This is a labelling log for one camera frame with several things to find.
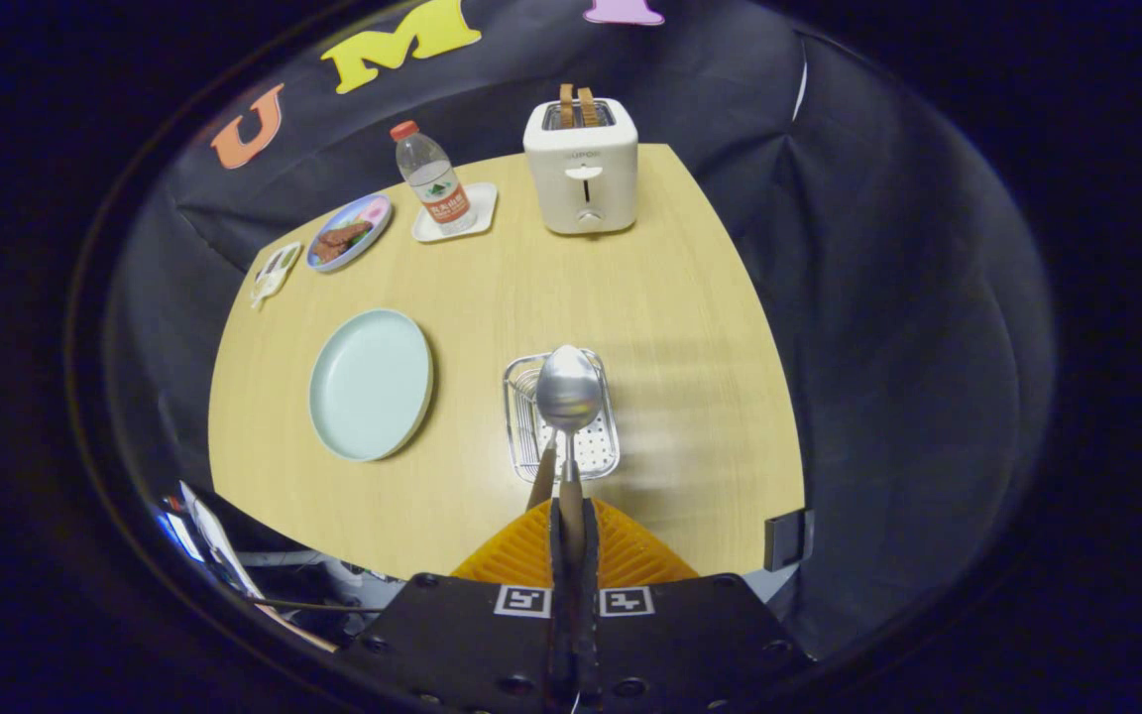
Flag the colourful patterned plate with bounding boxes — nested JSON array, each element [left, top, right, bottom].
[[305, 193, 394, 274]]

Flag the brown food pieces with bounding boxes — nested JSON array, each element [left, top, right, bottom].
[[311, 222, 374, 265]]

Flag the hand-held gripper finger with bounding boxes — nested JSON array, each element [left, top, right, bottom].
[[572, 499, 815, 714], [338, 499, 573, 714]]

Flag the pale green plate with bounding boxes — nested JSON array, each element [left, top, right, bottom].
[[308, 308, 435, 463]]

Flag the white toaster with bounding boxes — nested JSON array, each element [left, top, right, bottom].
[[522, 97, 639, 236]]

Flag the metal spoon with wooden handle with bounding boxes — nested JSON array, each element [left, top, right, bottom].
[[535, 344, 603, 558]]

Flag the black table clamp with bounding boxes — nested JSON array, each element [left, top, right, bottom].
[[764, 509, 816, 572]]

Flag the white square coaster tray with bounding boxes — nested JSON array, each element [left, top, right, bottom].
[[411, 182, 499, 244]]

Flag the clear plastic water bottle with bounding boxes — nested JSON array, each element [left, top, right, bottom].
[[391, 120, 479, 236]]

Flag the white paper sheets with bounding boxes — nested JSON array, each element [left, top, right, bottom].
[[177, 481, 339, 653]]

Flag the metal fork with wooden handle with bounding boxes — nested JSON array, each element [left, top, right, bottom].
[[512, 365, 559, 512]]

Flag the perforated metal tray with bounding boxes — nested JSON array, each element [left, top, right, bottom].
[[503, 349, 622, 484]]

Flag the small white dish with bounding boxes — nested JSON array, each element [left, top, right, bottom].
[[251, 241, 302, 309]]

